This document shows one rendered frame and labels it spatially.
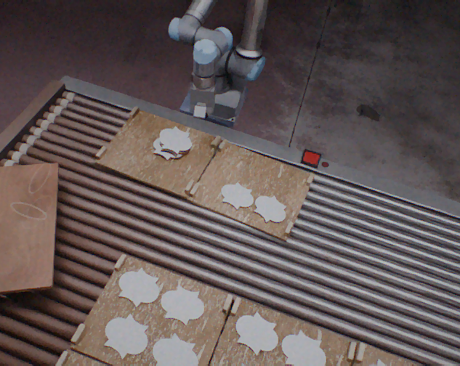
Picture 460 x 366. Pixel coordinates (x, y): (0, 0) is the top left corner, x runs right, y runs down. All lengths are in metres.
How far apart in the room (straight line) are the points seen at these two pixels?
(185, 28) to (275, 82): 2.21
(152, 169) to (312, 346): 0.90
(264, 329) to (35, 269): 0.74
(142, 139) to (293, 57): 2.37
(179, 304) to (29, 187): 0.67
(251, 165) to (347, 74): 2.31
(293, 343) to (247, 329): 0.15
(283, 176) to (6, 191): 1.04
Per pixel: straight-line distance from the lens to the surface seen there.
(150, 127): 2.10
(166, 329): 1.60
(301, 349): 1.61
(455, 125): 4.08
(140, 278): 1.66
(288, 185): 1.94
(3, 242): 1.71
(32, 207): 1.76
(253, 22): 2.01
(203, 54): 1.61
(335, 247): 1.85
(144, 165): 1.96
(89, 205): 1.88
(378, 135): 3.71
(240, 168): 1.97
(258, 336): 1.60
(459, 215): 2.16
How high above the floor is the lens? 2.42
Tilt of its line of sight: 51 degrees down
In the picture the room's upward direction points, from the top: 9 degrees clockwise
